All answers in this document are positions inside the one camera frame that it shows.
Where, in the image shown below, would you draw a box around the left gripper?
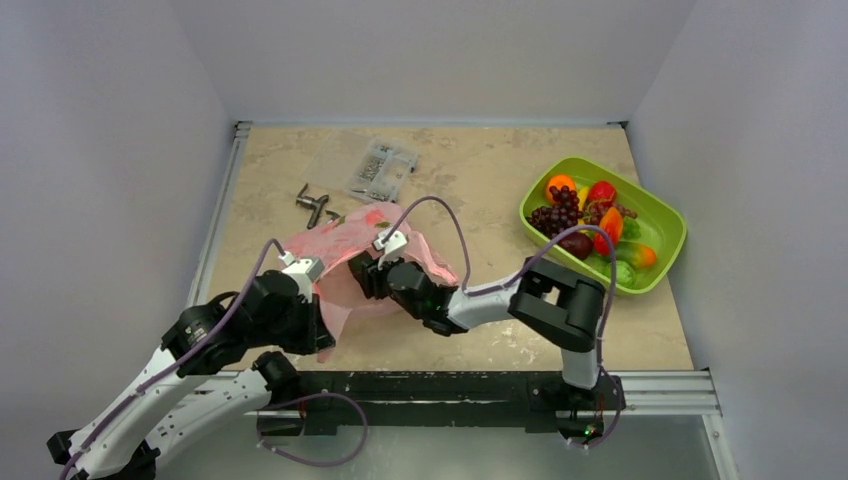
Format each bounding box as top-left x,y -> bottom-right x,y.
251,291 -> 336,354

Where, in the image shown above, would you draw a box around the pink plastic bag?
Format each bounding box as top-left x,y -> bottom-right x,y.
284,201 -> 462,364

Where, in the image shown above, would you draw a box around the fake dark grapes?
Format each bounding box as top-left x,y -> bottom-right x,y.
525,185 -> 583,238

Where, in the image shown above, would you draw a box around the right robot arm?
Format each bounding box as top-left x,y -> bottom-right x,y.
347,253 -> 610,407

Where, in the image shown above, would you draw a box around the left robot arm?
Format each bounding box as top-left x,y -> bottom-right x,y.
47,261 -> 335,479

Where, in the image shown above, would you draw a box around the fake dark red plum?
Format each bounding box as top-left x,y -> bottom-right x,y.
558,232 -> 594,260

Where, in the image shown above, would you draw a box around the fake banana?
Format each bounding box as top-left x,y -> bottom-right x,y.
577,186 -> 590,211

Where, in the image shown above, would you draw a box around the fake red strawberry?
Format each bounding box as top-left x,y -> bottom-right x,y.
586,181 -> 618,205

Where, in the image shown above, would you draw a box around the fake green lime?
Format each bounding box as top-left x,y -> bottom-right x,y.
601,260 -> 638,289

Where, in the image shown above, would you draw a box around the fake green grapes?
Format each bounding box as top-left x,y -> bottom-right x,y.
620,216 -> 641,241

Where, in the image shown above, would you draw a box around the fake mango green orange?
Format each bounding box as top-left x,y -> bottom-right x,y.
615,241 -> 657,269

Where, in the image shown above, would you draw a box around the black metal clamp tool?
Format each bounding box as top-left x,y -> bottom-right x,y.
295,183 -> 330,230

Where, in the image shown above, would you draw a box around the clear screw organizer box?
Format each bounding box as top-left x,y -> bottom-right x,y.
343,137 -> 419,203

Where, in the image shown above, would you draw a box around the green plastic tray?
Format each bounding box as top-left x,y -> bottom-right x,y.
518,157 -> 687,296

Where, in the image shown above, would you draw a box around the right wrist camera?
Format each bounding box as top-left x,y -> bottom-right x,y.
372,226 -> 408,270

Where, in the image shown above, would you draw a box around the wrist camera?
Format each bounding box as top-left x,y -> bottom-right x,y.
278,251 -> 325,302
372,226 -> 408,270

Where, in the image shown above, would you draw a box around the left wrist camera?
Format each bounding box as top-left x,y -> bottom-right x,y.
278,251 -> 325,302

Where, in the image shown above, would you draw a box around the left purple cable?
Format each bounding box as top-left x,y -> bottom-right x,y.
58,238 -> 289,480

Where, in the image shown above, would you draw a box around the purple cable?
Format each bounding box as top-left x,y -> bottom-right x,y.
58,238 -> 289,480
380,195 -> 624,399

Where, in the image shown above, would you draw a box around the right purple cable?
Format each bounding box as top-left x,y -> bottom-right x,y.
380,195 -> 624,399

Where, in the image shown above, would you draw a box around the aluminium frame rail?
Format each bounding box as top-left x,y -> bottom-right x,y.
185,121 -> 254,307

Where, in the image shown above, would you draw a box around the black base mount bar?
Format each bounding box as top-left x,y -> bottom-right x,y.
257,371 -> 626,443

